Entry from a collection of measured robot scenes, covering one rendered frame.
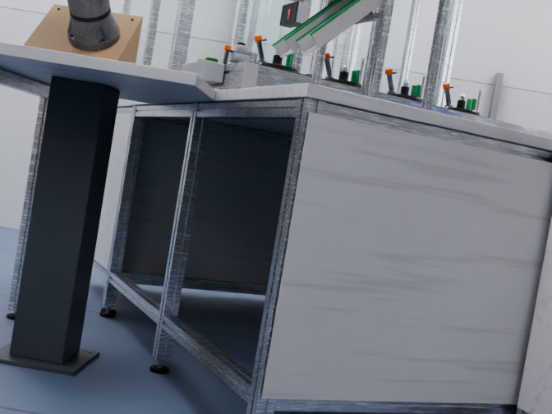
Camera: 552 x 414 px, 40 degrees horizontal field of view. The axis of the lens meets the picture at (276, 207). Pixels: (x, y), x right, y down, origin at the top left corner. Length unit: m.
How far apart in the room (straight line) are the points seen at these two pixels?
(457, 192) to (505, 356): 0.46
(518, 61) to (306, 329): 3.81
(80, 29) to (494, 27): 3.49
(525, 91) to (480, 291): 3.41
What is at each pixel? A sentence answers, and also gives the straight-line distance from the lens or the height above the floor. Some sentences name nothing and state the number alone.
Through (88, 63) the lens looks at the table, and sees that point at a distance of 1.88.
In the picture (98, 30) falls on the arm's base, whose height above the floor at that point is 0.98.
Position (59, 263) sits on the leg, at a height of 0.30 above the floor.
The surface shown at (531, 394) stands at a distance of 2.08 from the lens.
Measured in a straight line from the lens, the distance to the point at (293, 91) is 1.70.
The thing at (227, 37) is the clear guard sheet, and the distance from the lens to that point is 3.82.
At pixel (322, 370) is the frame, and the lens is 1.76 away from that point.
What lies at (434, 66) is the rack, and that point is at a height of 1.01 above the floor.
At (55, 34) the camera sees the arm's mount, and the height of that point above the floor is 0.96.
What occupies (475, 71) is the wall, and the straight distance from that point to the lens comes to 5.22.
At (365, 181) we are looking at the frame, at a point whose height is 0.67.
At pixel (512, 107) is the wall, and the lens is 5.25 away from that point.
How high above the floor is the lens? 0.66
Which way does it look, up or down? 2 degrees down
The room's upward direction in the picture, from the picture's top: 9 degrees clockwise
